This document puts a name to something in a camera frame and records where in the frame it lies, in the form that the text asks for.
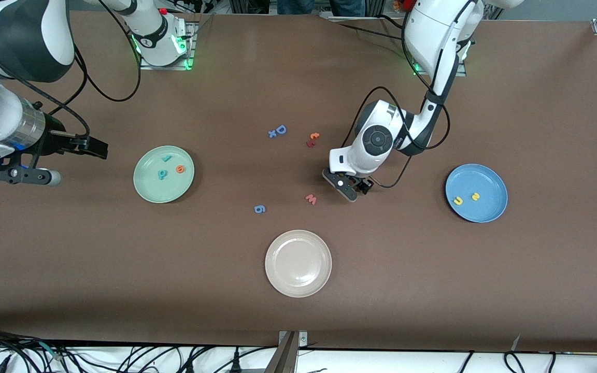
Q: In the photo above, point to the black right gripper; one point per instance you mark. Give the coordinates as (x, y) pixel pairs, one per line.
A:
(56, 140)

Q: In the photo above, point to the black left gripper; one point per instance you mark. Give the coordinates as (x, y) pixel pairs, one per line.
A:
(365, 185)

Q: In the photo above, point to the metal table edge bracket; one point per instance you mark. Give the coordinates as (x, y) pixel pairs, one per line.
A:
(285, 352)

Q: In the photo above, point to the blue foam letter D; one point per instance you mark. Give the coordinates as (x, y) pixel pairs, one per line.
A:
(279, 130)

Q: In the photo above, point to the grey paper flap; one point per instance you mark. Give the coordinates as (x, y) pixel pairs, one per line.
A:
(516, 343)

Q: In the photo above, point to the yellow foam letter u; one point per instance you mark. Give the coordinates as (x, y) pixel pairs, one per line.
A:
(457, 201)

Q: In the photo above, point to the black power plug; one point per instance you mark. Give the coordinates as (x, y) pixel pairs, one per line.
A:
(236, 362)

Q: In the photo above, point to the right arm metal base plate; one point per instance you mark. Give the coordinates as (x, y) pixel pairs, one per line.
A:
(166, 66)

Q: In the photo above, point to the pink foam letter w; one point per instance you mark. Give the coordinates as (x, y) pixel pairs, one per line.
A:
(311, 199)

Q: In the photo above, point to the blue plate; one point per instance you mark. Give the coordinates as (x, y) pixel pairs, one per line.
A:
(485, 207)

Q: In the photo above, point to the person legs in jeans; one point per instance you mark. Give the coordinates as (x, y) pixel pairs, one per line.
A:
(319, 6)

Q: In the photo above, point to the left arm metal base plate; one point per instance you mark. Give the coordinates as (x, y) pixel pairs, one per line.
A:
(462, 73)

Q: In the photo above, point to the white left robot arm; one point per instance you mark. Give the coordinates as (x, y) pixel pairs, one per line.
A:
(433, 26)

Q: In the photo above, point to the light green plate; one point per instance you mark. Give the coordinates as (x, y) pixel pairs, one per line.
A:
(158, 189)

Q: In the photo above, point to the beige plate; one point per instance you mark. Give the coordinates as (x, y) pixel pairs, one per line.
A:
(298, 263)

